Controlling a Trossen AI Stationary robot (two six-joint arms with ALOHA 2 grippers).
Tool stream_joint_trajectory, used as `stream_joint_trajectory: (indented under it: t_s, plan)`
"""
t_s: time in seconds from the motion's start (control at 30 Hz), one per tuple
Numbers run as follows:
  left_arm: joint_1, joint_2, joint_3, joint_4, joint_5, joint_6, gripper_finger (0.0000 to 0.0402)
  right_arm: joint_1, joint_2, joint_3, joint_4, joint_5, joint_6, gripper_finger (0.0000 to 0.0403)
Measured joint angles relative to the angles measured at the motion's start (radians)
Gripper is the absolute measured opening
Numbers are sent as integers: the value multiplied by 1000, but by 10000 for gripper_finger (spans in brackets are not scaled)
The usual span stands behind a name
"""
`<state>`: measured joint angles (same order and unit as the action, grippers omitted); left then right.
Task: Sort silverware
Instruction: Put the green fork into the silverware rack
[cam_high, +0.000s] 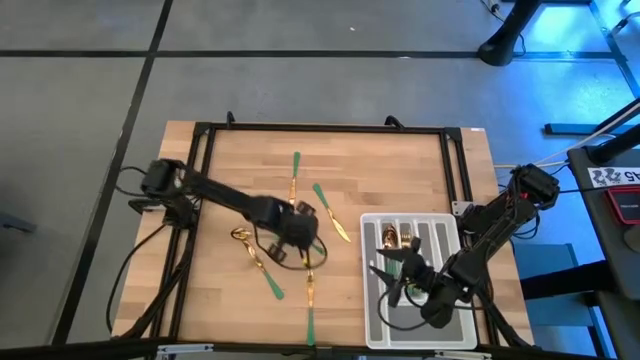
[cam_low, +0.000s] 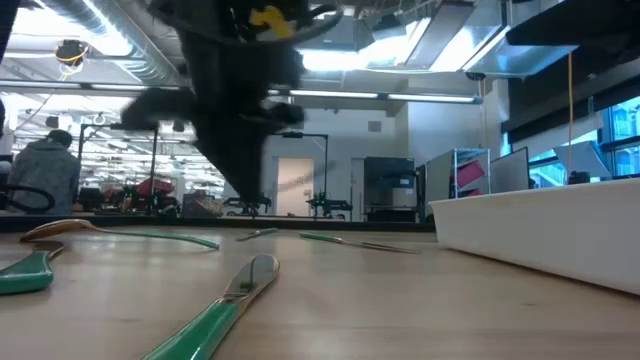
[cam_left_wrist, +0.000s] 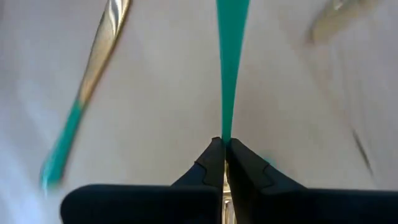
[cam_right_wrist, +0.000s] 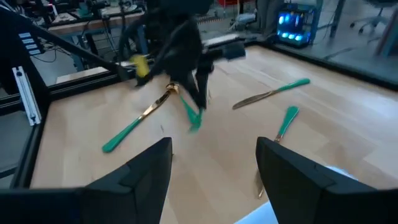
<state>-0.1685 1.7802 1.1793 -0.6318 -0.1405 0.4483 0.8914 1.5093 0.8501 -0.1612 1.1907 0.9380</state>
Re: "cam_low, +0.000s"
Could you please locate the metal wire shelf rack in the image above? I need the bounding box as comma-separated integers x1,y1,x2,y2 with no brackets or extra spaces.
451,147,493,200

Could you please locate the dark crate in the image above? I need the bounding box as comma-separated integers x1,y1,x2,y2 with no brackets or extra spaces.
181,191,225,219

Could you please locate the window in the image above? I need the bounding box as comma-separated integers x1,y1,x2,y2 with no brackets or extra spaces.
597,94,640,179

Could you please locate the black reel yellow cable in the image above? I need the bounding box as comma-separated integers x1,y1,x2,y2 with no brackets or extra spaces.
53,38,90,70

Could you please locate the grey panel screen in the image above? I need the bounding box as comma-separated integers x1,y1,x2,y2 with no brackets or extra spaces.
489,146,531,195

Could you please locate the silver spiral ceiling duct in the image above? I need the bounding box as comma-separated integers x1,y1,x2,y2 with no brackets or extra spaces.
37,0,185,87

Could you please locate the gold spoon green handle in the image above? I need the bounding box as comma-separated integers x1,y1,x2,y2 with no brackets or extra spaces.
18,218,222,251

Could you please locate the white cutlery tray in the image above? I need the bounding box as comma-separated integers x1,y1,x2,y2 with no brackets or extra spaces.
428,178,640,296

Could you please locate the black table frame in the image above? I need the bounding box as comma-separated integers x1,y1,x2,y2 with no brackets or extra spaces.
0,213,436,233

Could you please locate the red machine cover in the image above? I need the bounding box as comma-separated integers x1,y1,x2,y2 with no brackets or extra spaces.
134,178,177,199

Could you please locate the black gantry frame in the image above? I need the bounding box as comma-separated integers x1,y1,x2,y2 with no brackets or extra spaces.
279,131,330,220
77,122,160,215

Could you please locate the yellow hanging cable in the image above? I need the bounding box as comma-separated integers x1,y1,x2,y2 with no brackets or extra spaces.
566,49,575,176

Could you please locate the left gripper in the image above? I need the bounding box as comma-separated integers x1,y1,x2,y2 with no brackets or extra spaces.
119,0,346,202

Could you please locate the person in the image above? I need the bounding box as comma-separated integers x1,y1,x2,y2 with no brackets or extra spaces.
7,128,82,216

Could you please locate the white door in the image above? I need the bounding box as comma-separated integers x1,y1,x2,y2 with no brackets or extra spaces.
275,157,316,218

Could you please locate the silver rectangular ceiling duct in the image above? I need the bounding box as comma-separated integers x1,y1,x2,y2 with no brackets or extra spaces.
462,0,581,80

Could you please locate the black curved tube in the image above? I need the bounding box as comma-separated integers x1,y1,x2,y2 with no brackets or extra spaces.
0,184,57,214

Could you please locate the dark cabinet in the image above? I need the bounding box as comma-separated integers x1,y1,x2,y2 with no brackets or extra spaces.
362,156,417,223

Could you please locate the white angled panel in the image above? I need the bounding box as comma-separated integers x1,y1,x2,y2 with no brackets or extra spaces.
552,141,614,179

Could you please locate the yellow cable tag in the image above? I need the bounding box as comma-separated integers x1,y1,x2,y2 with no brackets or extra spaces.
248,4,297,40

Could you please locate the long ceiling light bar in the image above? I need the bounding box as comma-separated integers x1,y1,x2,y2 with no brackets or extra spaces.
0,78,484,105

